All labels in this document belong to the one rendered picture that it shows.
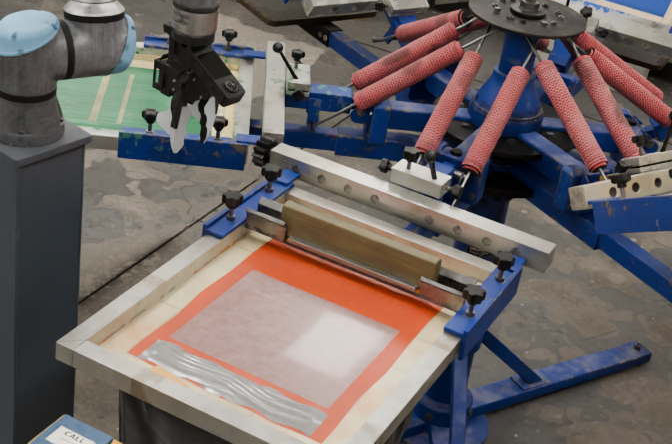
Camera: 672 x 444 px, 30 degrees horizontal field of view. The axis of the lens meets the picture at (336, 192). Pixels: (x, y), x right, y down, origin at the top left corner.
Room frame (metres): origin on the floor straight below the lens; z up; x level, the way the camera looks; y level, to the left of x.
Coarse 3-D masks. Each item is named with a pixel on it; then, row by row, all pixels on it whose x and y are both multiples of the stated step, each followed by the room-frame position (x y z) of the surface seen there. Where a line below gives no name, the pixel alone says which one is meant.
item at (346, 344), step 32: (352, 288) 2.14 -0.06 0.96; (384, 288) 2.16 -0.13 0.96; (320, 320) 2.01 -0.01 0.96; (352, 320) 2.03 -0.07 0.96; (384, 320) 2.05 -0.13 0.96; (416, 320) 2.06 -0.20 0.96; (288, 352) 1.89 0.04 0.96; (320, 352) 1.91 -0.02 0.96; (352, 352) 1.92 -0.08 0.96; (384, 352) 1.94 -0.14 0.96; (288, 384) 1.80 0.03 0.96; (320, 384) 1.81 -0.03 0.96; (352, 384) 1.83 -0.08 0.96
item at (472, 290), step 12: (264, 168) 2.41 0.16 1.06; (276, 168) 2.42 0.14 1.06; (228, 192) 2.28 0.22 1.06; (228, 204) 2.25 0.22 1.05; (240, 204) 2.27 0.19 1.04; (228, 216) 2.26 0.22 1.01; (504, 252) 2.20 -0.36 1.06; (504, 264) 2.17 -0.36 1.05; (468, 288) 2.04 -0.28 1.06; (480, 288) 2.05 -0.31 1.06; (468, 300) 2.03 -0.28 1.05; (480, 300) 2.03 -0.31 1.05; (468, 312) 2.04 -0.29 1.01
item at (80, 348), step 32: (288, 192) 2.44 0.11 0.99; (384, 224) 2.37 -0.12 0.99; (192, 256) 2.12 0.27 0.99; (448, 256) 2.28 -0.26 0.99; (160, 288) 2.00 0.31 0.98; (96, 320) 1.85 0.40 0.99; (128, 320) 1.91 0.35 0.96; (64, 352) 1.76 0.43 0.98; (96, 352) 1.76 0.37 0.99; (448, 352) 1.92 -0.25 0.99; (128, 384) 1.71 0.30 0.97; (160, 384) 1.70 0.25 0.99; (416, 384) 1.81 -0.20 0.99; (192, 416) 1.65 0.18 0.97; (224, 416) 1.64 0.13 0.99; (384, 416) 1.70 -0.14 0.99
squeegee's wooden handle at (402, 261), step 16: (288, 208) 2.26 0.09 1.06; (304, 208) 2.26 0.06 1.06; (288, 224) 2.25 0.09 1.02; (304, 224) 2.24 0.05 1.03; (320, 224) 2.22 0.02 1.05; (336, 224) 2.21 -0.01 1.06; (352, 224) 2.22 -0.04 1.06; (304, 240) 2.24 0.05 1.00; (320, 240) 2.22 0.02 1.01; (336, 240) 2.21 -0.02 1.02; (352, 240) 2.19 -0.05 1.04; (368, 240) 2.18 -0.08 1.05; (384, 240) 2.18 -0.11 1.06; (352, 256) 2.19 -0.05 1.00; (368, 256) 2.18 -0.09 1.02; (384, 256) 2.16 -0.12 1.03; (400, 256) 2.15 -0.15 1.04; (416, 256) 2.14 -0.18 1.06; (432, 256) 2.14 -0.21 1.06; (400, 272) 2.15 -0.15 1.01; (416, 272) 2.13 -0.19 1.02; (432, 272) 2.12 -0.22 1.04
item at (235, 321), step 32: (256, 256) 2.21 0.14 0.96; (288, 256) 2.23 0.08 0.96; (224, 288) 2.07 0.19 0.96; (256, 288) 2.09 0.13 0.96; (288, 288) 2.11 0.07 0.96; (320, 288) 2.13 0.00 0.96; (192, 320) 1.95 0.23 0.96; (224, 320) 1.96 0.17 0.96; (256, 320) 1.98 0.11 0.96; (288, 320) 2.00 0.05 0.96; (128, 352) 1.82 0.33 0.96; (192, 352) 1.85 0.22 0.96; (224, 352) 1.86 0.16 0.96; (256, 352) 1.88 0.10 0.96
